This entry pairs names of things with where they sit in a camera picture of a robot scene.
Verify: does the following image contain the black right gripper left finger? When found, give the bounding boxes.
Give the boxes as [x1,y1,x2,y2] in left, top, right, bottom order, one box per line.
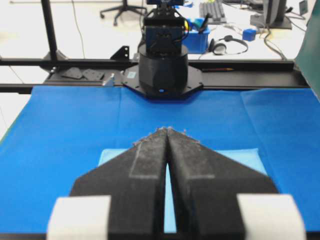
[47,128,168,240]

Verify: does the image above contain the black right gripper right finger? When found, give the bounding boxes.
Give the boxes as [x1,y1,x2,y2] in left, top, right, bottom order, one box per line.
[166,126,307,240]

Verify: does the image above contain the light blue towel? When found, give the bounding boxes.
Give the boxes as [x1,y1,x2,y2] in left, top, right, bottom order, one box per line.
[98,148,267,234]

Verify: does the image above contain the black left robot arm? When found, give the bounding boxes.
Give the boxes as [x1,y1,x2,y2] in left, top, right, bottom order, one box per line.
[122,0,204,99]

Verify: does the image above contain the dark blue table cloth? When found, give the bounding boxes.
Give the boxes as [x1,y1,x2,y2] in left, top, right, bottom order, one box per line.
[0,86,320,234]

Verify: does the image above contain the black and white headphones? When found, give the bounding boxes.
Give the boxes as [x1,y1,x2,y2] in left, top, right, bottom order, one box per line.
[207,35,249,56]

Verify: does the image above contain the blue plastic bin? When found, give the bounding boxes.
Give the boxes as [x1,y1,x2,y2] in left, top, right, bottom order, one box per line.
[182,17,211,54]

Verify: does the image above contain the small blue box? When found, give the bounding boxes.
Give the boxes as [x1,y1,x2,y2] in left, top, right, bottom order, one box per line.
[242,28,257,42]

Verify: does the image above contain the dark green backdrop curtain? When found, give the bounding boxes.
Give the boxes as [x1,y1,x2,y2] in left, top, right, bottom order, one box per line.
[295,2,320,100]

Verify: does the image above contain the black office chair base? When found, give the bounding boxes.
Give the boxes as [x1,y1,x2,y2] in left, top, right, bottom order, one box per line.
[99,0,147,27]

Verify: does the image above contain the black keyboard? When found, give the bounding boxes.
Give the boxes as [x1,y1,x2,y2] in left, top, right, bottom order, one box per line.
[199,0,227,25]

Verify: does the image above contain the computer monitor stand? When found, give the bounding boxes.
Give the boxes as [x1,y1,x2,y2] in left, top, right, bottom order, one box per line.
[250,0,292,30]

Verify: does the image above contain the black metal frame rail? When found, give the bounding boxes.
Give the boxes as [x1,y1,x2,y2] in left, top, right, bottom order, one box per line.
[0,58,309,90]

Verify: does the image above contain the black vertical frame post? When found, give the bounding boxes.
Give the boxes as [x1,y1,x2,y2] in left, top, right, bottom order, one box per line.
[40,0,68,61]

